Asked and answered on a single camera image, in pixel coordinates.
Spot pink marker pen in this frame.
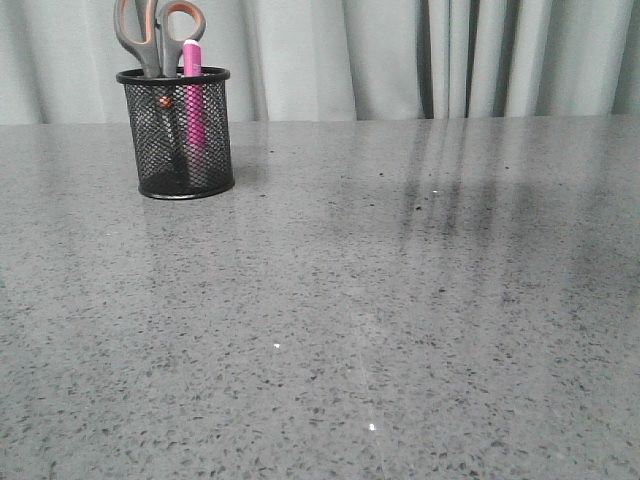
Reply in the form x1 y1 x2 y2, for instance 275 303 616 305
182 39 206 165

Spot grey orange scissors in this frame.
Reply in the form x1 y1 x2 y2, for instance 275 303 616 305
113 0 207 171

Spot black mesh pen holder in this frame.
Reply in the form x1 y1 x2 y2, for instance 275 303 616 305
116 67 235 200

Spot grey curtain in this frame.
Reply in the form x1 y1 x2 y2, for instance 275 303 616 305
1 1 639 124

